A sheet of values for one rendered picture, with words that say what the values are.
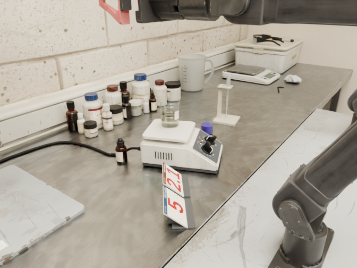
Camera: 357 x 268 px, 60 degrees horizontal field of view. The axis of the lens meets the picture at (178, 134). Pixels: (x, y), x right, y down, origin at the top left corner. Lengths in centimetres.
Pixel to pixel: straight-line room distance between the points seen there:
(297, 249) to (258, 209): 17
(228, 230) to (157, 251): 14
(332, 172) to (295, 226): 10
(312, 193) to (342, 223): 24
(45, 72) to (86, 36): 20
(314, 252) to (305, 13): 35
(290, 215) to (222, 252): 15
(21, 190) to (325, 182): 63
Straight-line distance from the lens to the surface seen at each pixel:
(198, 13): 50
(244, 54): 185
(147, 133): 80
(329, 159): 47
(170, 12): 53
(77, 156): 92
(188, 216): 65
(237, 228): 64
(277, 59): 180
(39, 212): 71
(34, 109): 105
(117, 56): 128
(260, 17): 44
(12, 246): 65
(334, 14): 43
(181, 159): 78
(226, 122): 108
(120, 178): 78
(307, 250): 56
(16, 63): 106
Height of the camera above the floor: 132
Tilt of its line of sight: 25 degrees down
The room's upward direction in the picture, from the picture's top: straight up
